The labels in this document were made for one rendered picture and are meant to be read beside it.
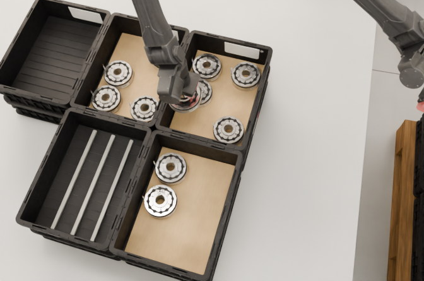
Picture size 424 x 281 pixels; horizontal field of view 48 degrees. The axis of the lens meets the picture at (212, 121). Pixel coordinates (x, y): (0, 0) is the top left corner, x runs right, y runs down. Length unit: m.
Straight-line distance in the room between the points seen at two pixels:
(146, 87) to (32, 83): 0.42
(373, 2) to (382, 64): 1.70
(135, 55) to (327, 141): 0.77
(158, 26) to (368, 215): 1.61
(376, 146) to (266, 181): 1.03
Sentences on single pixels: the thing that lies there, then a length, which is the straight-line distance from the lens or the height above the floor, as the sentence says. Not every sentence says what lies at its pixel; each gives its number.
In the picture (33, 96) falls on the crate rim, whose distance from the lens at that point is 1.68.
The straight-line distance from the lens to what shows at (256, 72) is 1.68.
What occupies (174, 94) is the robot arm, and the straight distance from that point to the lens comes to 1.22.
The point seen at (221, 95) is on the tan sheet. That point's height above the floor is 0.83.
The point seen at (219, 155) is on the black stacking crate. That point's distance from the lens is 1.51.
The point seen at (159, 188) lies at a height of 0.86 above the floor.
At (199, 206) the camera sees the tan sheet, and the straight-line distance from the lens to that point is 1.52.
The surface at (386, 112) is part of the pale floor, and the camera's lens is 2.69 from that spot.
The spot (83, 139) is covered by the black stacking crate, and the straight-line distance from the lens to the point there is 1.67.
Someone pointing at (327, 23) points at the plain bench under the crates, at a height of 0.70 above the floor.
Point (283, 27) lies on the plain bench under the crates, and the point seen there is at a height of 0.70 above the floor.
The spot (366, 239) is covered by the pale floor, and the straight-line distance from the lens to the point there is 2.43.
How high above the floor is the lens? 2.30
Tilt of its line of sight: 65 degrees down
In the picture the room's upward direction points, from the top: 5 degrees counter-clockwise
